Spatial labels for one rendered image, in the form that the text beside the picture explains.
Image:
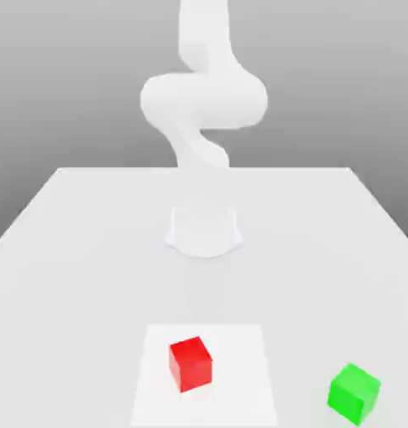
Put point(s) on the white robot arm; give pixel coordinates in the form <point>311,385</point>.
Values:
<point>204,100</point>

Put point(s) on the small red cube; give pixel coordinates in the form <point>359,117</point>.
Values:
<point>191,366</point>

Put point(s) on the small green cube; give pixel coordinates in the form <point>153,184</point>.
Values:
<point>352,394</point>

